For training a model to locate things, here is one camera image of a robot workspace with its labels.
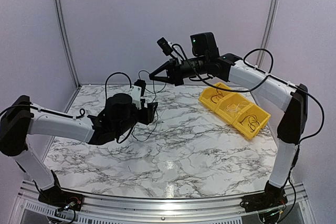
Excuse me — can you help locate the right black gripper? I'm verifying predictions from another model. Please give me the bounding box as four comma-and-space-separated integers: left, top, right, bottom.
149, 55, 208, 86

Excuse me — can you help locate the black cable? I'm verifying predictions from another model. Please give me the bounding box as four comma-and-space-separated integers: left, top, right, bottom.
131, 70, 167, 142
237, 113, 261, 133

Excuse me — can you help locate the long red cable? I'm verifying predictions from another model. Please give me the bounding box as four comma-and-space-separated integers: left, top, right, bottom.
209, 84, 226, 104

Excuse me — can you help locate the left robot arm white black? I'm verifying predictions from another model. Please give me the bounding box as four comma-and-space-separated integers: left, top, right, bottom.
1, 80, 158, 206

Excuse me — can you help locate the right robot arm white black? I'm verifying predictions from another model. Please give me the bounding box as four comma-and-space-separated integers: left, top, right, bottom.
149, 32, 313, 208

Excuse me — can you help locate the yellow bin left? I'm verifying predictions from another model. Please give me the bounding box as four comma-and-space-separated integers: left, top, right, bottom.
198, 82, 233, 111

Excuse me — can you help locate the yellow bin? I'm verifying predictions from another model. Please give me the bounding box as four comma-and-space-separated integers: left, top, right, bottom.
198, 82, 233, 111
233, 103, 271, 140
215, 93, 252, 125

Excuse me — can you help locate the yellow bin middle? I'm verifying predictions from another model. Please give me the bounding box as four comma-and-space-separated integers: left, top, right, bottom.
215, 93, 252, 125

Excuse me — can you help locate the yellow bin right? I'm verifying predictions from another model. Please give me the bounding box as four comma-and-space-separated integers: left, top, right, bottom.
233, 103, 271, 140

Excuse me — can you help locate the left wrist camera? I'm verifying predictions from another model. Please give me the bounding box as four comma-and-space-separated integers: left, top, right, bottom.
130, 79, 146, 109

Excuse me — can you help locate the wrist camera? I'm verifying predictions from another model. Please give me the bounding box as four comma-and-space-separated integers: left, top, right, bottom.
156, 37, 180, 63
130, 79, 146, 109

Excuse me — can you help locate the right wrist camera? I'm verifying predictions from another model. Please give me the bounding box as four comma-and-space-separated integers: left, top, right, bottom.
156, 37, 180, 63

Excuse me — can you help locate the right aluminium frame post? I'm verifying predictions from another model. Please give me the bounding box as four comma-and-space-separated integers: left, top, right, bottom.
251, 0, 283, 63

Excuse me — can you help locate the aluminium frame post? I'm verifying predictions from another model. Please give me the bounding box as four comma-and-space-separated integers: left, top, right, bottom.
50, 0, 81, 88
251, 0, 283, 63

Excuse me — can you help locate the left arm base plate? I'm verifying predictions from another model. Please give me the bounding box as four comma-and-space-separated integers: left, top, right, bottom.
38, 187, 83, 211

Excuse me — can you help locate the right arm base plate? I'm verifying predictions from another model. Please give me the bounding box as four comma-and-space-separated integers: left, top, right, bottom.
239, 193, 288, 212

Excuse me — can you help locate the left aluminium frame post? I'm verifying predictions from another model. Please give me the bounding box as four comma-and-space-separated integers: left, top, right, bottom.
50, 0, 81, 88

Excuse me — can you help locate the aluminium front rail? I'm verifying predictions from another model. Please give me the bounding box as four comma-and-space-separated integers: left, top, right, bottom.
8, 180, 316, 223

